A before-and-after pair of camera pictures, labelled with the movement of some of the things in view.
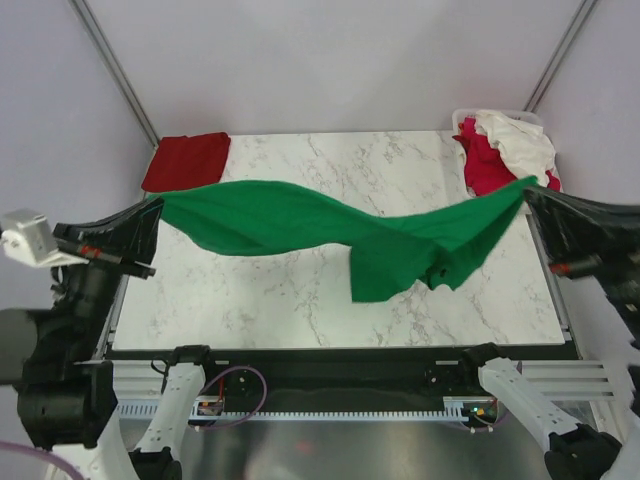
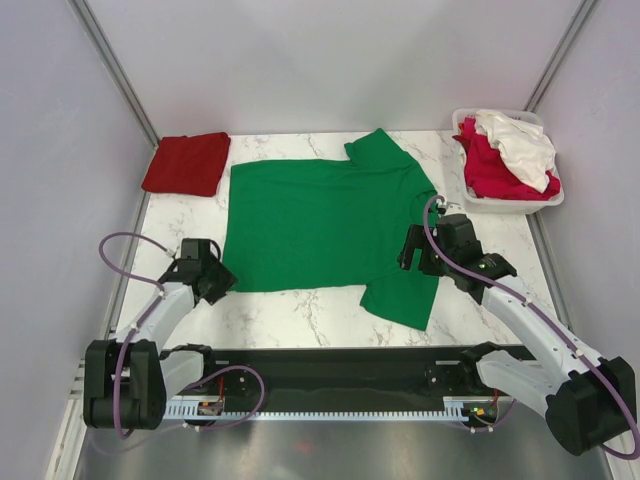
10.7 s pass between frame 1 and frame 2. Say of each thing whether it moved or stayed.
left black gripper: moved
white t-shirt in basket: stayed
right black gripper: moved
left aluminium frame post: stayed
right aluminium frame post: stayed
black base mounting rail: stayed
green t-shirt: moved
